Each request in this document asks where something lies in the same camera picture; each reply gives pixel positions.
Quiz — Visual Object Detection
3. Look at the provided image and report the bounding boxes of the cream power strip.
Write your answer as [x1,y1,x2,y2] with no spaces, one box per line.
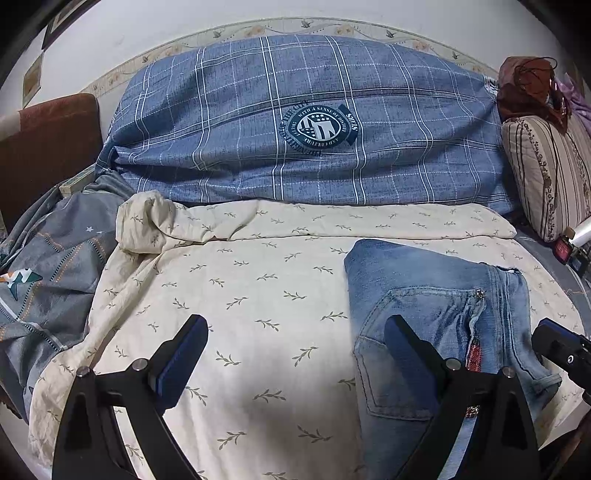
[59,165,98,197]

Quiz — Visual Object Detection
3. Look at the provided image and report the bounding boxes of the blue plaid duvet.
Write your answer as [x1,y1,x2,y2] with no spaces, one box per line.
[95,34,520,217]

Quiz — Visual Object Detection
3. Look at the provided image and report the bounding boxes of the brown headboard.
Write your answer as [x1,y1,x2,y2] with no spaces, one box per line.
[0,92,103,232]

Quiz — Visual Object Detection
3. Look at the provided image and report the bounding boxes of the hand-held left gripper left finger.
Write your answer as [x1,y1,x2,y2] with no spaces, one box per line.
[52,314,209,480]

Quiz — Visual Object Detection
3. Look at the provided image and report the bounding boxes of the small wall poster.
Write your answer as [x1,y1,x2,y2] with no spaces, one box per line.
[23,52,44,104]

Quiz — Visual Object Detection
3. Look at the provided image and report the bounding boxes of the reddish brown cloth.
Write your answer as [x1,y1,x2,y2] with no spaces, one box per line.
[496,56,571,132]

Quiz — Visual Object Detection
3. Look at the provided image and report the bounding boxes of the small black object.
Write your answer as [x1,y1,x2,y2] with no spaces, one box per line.
[568,247,591,274]

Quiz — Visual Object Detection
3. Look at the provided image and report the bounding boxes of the grey patterned quilt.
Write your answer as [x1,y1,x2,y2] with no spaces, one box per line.
[0,171,134,421]

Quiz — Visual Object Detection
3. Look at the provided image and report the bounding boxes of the striped floral pillow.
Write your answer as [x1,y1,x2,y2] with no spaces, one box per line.
[501,115,591,243]

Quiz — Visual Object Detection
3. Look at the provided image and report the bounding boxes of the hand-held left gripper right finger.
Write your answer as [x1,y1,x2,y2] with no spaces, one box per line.
[384,315,541,480]

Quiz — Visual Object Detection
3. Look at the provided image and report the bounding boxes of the dark framed wall picture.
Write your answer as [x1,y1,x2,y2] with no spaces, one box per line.
[41,0,100,49]

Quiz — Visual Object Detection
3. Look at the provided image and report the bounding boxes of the cream leaf-print blanket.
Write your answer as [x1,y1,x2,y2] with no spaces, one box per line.
[28,191,587,480]

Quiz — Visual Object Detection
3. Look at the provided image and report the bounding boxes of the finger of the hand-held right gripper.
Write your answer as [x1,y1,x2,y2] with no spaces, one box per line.
[531,318,591,385]

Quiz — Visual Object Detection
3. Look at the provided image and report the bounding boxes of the purple cloth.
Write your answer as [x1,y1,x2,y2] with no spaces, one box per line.
[554,76,591,121]

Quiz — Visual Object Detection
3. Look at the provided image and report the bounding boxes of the blue denim pants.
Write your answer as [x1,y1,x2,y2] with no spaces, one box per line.
[344,239,563,480]

